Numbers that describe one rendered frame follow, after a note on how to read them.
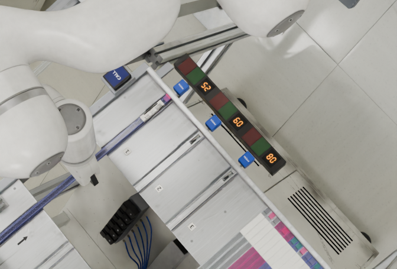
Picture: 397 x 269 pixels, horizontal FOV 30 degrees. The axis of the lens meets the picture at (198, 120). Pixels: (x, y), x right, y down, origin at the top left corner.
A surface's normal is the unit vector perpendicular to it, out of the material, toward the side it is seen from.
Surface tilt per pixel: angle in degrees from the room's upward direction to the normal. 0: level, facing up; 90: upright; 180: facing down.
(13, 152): 22
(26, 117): 66
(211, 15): 0
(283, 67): 0
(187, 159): 45
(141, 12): 61
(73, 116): 54
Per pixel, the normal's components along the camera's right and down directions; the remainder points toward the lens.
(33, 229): -0.05, -0.25
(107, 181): -0.57, 0.27
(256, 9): -0.29, 0.40
